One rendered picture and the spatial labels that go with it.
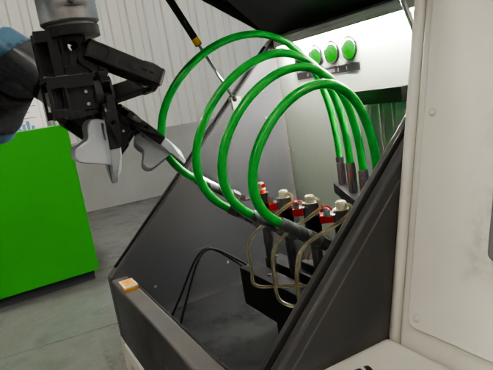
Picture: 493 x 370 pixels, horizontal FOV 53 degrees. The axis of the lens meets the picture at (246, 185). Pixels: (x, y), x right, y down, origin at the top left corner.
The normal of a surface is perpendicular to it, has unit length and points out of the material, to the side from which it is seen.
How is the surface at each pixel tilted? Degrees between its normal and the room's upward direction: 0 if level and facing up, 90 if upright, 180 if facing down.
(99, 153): 93
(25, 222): 90
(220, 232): 90
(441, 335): 76
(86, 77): 90
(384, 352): 0
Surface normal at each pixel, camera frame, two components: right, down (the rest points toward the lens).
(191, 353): -0.16, -0.97
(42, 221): 0.49, 0.08
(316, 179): -0.86, 0.22
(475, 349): -0.88, -0.01
